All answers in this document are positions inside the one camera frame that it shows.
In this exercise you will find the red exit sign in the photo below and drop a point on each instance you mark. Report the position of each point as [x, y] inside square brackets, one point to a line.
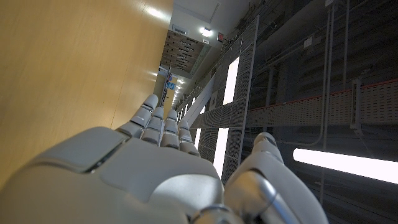
[220, 37]

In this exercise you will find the long white light tube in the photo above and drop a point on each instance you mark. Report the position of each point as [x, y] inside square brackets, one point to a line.
[342, 163]

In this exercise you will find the blue hanging sign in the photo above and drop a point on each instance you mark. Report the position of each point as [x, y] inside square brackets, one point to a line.
[171, 86]

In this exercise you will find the rectangular ceiling light panel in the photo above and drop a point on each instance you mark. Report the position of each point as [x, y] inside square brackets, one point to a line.
[231, 81]

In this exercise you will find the round ceiling lamp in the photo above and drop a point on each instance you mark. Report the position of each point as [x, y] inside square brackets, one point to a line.
[206, 31]

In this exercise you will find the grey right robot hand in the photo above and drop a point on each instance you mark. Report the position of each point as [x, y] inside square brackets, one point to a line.
[140, 174]

